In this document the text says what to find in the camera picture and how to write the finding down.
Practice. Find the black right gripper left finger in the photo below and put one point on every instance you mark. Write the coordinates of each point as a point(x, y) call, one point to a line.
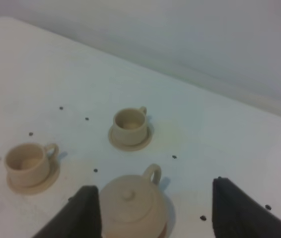
point(79, 218)

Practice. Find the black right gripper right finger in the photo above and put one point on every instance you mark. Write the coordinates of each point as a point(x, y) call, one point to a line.
point(237, 215)

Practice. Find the beige ceramic teapot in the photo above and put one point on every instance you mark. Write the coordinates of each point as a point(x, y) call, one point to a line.
point(132, 206)

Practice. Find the large beige teapot saucer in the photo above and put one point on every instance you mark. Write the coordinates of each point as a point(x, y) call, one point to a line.
point(167, 223)

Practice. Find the near beige cup saucer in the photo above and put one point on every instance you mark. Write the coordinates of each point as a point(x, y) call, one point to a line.
point(41, 187)

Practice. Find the beige cup saucer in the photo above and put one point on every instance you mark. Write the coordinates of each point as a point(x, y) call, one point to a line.
point(130, 139)
point(41, 187)

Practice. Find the near beige teacup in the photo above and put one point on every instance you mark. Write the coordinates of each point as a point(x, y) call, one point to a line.
point(28, 164)

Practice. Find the beige teacup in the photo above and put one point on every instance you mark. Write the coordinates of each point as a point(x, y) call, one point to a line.
point(130, 117)
point(28, 164)

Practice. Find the far beige teacup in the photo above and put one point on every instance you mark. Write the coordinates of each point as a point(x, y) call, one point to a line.
point(130, 117)

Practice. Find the far beige cup saucer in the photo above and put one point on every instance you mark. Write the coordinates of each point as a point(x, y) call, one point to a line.
point(130, 139)

